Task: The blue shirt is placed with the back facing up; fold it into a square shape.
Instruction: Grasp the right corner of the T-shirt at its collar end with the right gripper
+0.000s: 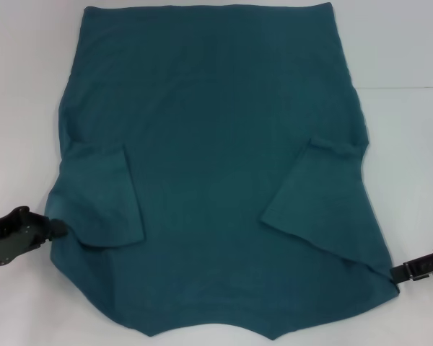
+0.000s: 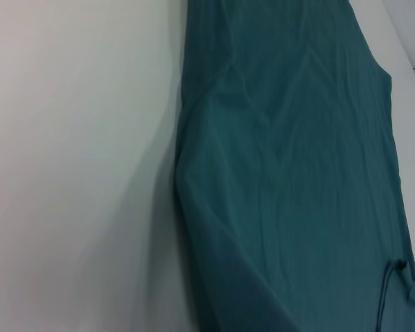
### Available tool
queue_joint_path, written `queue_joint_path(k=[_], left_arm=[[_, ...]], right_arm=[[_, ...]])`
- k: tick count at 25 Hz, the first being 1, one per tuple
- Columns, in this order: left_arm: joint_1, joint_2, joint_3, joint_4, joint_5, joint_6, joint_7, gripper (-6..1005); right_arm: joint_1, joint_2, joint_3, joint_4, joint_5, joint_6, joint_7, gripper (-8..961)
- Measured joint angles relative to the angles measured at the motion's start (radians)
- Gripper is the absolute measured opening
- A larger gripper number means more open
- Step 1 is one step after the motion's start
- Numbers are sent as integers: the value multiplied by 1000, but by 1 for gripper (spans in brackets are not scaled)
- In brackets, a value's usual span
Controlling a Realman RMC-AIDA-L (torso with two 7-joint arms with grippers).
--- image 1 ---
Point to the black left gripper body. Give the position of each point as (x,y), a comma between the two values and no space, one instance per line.
(11,238)

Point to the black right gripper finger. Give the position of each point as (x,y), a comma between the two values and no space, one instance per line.
(411,271)

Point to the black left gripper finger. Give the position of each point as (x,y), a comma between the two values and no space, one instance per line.
(57,228)

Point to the teal blue t-shirt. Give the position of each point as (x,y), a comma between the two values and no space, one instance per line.
(220,144)

